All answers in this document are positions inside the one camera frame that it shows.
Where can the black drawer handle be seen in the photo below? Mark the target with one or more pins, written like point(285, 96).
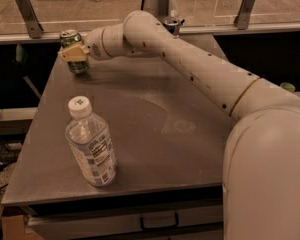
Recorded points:
point(159, 221)

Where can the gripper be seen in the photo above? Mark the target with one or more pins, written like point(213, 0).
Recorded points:
point(94, 44)

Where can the middle metal post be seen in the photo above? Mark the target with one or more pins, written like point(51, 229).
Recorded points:
point(156, 0)

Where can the metal rail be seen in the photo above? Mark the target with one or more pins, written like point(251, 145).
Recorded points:
point(53, 37)

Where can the right metal bracket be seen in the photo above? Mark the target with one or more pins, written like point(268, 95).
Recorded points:
point(242, 19)

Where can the blue red soda can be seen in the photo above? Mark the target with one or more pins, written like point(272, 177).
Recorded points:
point(173, 25)

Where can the grey drawer cabinet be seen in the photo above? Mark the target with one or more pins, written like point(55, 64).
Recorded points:
point(168, 139)

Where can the green soda can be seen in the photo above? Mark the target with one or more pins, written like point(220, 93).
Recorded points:
point(68, 38)

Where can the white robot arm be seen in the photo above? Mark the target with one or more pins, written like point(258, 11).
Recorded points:
point(261, 162)

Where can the metal bracket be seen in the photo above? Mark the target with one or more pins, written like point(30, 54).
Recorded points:
point(242, 19)
point(32, 24)

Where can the left metal bracket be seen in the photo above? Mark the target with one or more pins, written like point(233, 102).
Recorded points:
point(32, 24)

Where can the clear plastic water bottle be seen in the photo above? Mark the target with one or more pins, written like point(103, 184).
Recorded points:
point(89, 138)

